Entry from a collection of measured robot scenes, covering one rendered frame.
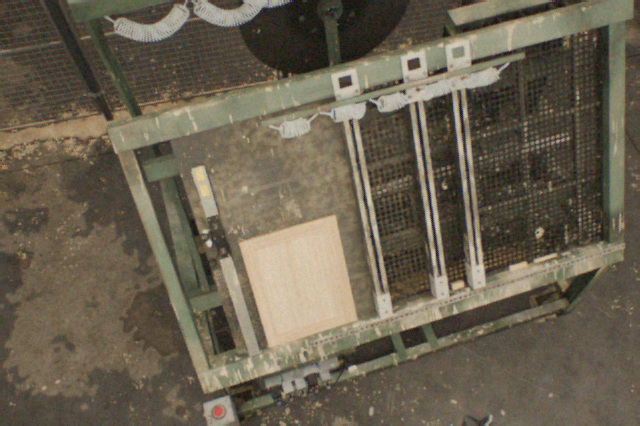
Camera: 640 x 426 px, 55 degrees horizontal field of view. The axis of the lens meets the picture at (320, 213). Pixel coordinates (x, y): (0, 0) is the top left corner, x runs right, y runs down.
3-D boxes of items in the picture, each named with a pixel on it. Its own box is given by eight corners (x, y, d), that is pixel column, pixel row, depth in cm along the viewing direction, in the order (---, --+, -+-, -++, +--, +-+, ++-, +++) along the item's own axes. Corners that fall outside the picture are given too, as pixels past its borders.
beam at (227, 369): (202, 380, 295) (203, 395, 285) (195, 360, 290) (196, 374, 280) (610, 251, 324) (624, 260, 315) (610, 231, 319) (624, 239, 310)
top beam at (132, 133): (116, 147, 239) (114, 155, 230) (107, 123, 235) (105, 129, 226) (618, 16, 268) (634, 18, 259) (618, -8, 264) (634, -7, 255)
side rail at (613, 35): (596, 235, 318) (609, 244, 308) (593, 19, 273) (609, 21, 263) (609, 231, 319) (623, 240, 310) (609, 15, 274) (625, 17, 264)
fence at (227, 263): (248, 351, 288) (249, 356, 285) (191, 165, 249) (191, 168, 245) (259, 348, 289) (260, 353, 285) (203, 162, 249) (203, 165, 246)
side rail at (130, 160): (196, 360, 290) (197, 374, 280) (118, 143, 245) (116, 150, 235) (208, 356, 291) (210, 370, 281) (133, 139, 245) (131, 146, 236)
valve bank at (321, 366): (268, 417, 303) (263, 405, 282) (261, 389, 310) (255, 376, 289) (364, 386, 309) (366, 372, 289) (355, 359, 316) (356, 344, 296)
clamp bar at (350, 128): (372, 312, 296) (389, 339, 275) (324, 70, 247) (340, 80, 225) (392, 306, 297) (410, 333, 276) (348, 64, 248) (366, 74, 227)
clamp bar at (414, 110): (428, 295, 300) (448, 320, 278) (391, 53, 251) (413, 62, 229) (447, 289, 301) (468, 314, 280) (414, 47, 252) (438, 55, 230)
